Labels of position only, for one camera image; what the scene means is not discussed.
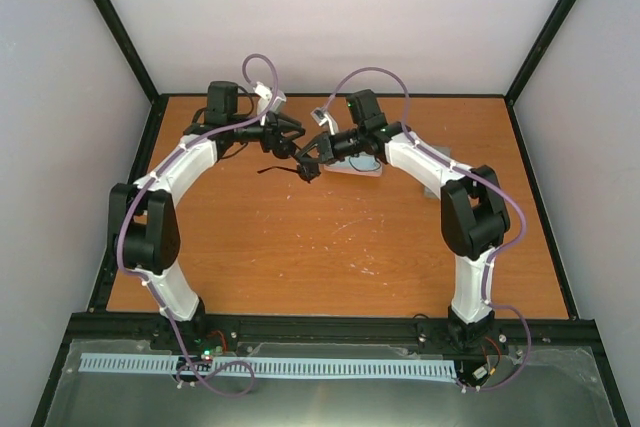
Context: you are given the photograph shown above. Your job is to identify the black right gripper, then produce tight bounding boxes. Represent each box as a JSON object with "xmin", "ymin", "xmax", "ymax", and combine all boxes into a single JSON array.
[{"xmin": 296, "ymin": 126, "xmax": 365, "ymax": 165}]

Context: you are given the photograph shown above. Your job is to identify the black round sunglasses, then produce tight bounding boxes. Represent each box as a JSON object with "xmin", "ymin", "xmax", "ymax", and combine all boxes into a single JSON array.
[{"xmin": 256, "ymin": 162, "xmax": 321, "ymax": 183}]

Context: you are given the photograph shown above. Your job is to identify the light blue cleaning cloth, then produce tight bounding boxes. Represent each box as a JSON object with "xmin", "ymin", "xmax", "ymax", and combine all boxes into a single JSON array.
[{"xmin": 347, "ymin": 155, "xmax": 380, "ymax": 173}]

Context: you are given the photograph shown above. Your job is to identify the pink glasses case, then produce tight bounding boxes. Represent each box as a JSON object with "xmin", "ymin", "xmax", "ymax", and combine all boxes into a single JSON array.
[{"xmin": 324, "ymin": 154, "xmax": 383, "ymax": 177}]

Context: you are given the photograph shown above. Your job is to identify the grey green glasses case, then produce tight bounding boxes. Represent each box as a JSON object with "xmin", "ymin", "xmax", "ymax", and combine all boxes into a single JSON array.
[{"xmin": 422, "ymin": 144, "xmax": 450, "ymax": 201}]

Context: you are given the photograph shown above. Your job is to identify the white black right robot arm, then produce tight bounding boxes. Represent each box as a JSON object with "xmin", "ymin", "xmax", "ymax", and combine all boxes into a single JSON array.
[{"xmin": 296, "ymin": 90, "xmax": 510, "ymax": 350}]

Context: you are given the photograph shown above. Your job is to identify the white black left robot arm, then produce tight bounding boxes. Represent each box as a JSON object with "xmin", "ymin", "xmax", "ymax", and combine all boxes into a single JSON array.
[{"xmin": 107, "ymin": 81, "xmax": 305, "ymax": 350}]

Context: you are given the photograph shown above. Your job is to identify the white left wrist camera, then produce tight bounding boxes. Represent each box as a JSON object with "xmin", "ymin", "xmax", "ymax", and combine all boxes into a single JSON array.
[{"xmin": 254, "ymin": 82, "xmax": 287, "ymax": 126}]

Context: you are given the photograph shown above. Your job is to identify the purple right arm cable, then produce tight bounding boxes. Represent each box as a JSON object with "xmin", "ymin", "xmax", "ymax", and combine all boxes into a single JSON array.
[{"xmin": 324, "ymin": 66, "xmax": 532, "ymax": 394}]

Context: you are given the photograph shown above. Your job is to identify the light blue slotted cable duct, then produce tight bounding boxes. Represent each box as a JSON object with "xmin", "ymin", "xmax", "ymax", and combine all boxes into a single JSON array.
[{"xmin": 78, "ymin": 353, "xmax": 457, "ymax": 383}]

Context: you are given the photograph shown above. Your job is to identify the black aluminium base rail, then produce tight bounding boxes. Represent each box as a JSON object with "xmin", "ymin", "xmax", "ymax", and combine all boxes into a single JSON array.
[{"xmin": 64, "ymin": 311, "xmax": 601, "ymax": 356}]

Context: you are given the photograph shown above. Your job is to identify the black cage frame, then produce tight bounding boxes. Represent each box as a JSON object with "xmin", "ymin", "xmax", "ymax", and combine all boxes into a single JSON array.
[{"xmin": 33, "ymin": 0, "xmax": 629, "ymax": 426}]

